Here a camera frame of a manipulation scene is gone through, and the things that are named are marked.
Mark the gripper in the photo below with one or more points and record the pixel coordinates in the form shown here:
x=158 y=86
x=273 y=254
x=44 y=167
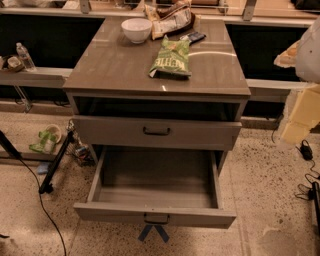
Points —
x=310 y=59

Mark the grey drawer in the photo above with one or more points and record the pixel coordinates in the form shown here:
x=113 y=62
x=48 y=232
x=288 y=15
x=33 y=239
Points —
x=157 y=133
x=158 y=187

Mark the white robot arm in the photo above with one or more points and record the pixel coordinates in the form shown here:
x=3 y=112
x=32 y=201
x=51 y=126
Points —
x=304 y=56

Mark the grey drawer cabinet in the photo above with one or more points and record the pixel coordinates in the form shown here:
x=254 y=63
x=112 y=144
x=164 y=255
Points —
x=112 y=79

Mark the grey top drawer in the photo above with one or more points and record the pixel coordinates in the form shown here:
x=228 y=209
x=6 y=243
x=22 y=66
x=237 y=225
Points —
x=157 y=133

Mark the dark blue snack packet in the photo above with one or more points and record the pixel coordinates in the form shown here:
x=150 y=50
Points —
x=193 y=37

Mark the green chip bag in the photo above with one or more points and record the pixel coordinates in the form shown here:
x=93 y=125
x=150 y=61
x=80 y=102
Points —
x=172 y=59

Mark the brown white snack bag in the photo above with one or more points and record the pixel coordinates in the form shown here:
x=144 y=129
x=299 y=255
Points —
x=170 y=20

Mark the white bowl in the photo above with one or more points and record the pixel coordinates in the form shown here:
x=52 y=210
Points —
x=137 y=30

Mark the blue tape cross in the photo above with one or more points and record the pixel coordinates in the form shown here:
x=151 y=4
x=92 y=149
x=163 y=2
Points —
x=150 y=228

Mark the green white crumpled bag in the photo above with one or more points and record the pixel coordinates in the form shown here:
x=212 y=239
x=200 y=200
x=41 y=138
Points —
x=48 y=139

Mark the black tripod leg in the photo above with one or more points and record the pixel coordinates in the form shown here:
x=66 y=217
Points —
x=46 y=186

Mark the clear water bottle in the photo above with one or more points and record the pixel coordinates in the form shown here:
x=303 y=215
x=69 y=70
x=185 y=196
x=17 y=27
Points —
x=25 y=57

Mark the small items on shelf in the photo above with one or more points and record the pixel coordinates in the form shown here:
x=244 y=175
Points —
x=10 y=63

